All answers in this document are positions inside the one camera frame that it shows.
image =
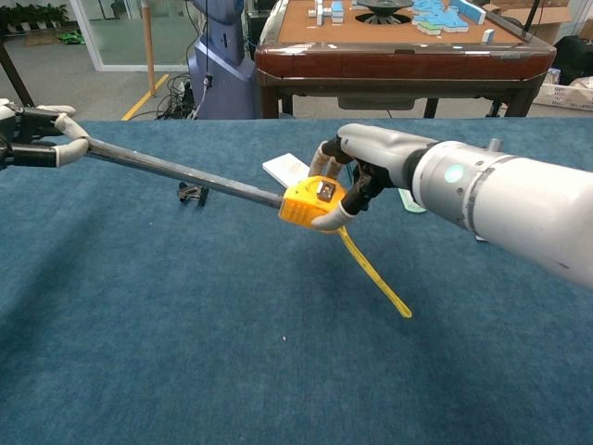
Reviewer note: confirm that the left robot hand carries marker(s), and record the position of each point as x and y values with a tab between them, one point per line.
32	155

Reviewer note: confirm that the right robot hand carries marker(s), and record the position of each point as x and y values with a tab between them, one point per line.
384	148

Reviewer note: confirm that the yellow tape measure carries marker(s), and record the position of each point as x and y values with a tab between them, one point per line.
301	208

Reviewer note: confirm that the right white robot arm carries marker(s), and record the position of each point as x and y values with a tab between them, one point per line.
509	204

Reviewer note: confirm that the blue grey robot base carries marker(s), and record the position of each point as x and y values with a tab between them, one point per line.
222	88

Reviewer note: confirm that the light green brush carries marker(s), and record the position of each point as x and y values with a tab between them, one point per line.
410	206

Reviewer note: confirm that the black table leg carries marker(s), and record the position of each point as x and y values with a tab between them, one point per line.
16	79

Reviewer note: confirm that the brown mahjong table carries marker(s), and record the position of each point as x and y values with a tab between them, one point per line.
394	60

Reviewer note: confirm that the white rectangular block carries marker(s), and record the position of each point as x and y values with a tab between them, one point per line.
285	169

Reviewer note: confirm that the green floor item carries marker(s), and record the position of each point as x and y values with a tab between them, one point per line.
71	37

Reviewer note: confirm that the white framed glass partition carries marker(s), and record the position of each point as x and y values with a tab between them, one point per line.
85	37

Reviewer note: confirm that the black mahjong table hub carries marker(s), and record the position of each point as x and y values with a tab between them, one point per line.
384	11

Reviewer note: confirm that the row of potted plants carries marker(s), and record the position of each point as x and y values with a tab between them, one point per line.
32	16

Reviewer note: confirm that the stack of blue mahjong tiles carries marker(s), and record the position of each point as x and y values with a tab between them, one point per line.
440	18

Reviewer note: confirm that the cluster of white mahjong tiles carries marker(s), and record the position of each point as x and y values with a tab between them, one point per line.
326	11

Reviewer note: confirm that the white blue mahjong tile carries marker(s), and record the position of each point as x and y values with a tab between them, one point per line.
488	35

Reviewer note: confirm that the wooden pole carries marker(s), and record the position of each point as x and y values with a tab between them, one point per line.
148	46

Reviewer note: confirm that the black metal clip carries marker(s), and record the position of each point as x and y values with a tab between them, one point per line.
194	197

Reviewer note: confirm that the white plastic basket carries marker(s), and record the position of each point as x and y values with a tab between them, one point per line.
563	95

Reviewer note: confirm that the blue table mat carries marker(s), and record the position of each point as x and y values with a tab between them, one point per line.
139	324

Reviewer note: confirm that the black bag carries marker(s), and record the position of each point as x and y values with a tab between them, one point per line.
574	55

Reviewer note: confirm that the cardboard box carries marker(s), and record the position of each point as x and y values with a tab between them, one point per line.
556	23

